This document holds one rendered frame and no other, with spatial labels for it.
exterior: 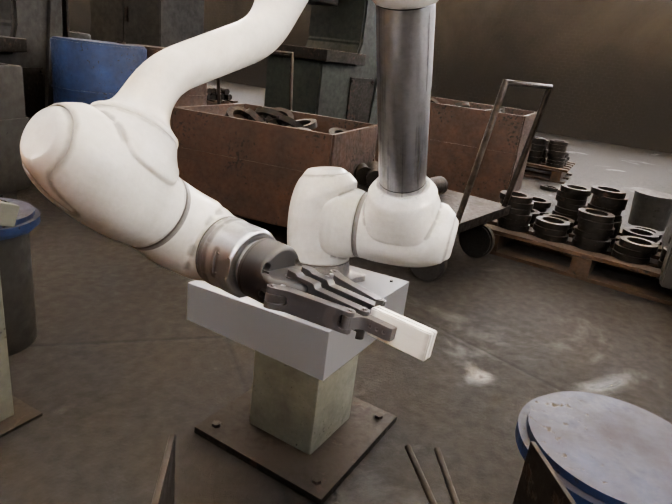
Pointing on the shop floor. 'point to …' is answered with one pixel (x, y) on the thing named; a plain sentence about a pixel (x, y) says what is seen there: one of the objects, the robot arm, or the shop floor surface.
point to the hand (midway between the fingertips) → (400, 332)
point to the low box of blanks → (263, 153)
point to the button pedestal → (20, 413)
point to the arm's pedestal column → (299, 426)
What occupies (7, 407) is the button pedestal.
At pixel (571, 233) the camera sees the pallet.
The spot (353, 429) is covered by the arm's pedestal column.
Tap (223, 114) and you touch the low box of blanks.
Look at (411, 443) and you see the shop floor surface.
